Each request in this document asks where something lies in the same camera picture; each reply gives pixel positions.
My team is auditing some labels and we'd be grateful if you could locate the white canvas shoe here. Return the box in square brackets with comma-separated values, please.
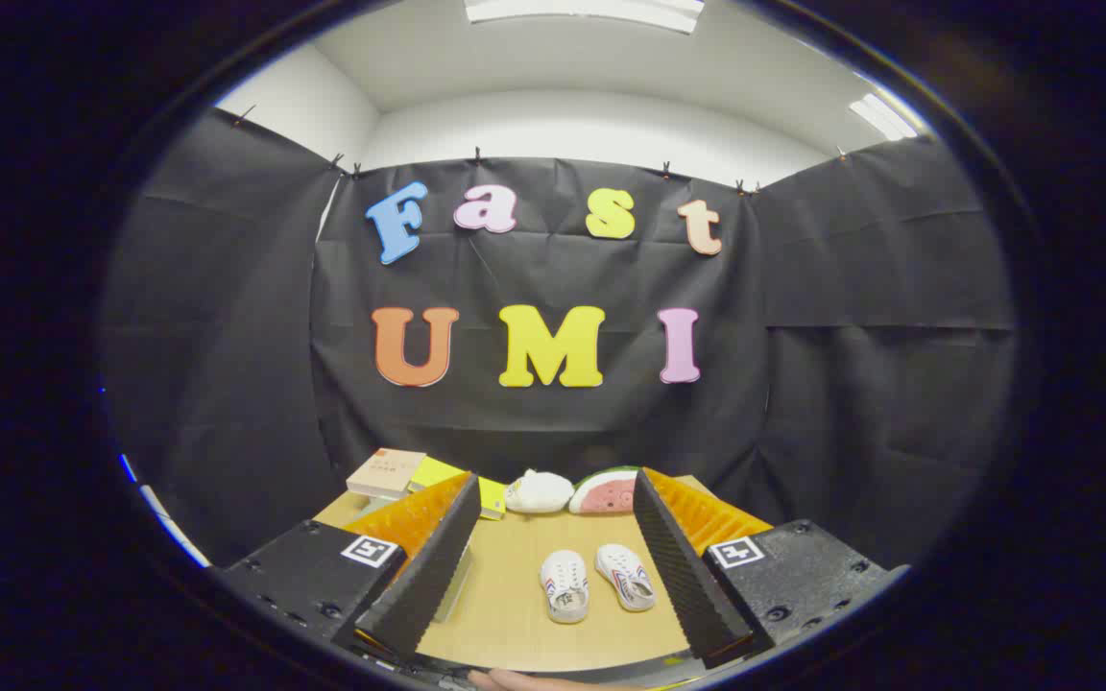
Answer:
[594, 543, 658, 613]
[540, 549, 590, 625]

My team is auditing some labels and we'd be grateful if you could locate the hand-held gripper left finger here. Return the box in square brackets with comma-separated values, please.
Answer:
[217, 470, 484, 665]

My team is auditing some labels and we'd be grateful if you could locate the black backdrop cloth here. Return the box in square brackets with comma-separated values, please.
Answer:
[102, 106, 1020, 567]

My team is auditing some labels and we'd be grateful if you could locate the pale green storage box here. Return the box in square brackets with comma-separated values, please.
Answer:
[433, 545, 474, 623]

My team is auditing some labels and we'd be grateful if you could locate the beige book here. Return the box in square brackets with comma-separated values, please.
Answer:
[347, 448, 427, 500]

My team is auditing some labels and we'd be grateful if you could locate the white plush toy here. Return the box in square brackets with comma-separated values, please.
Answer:
[503, 468, 575, 514]

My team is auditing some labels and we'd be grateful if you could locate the yellow book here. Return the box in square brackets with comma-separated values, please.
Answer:
[407, 457, 508, 521]

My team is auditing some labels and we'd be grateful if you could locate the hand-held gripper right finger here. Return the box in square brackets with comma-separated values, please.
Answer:
[632, 467, 911, 670]

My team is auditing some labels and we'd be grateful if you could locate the ceiling light panel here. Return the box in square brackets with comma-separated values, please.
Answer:
[849, 93, 919, 142]
[465, 0, 706, 35]

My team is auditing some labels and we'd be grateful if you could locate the watermelon slice plush toy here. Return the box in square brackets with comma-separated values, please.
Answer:
[567, 465, 640, 516]

